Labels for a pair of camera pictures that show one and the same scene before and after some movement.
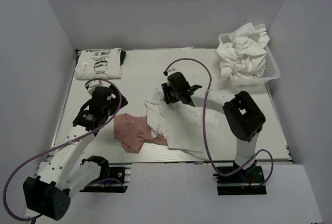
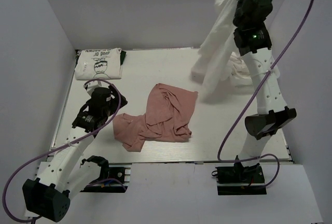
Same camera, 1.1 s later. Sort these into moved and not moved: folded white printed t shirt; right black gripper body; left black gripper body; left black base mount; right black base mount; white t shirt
Moved: white t shirt; right black gripper body
Not moved: folded white printed t shirt; right black base mount; left black gripper body; left black base mount
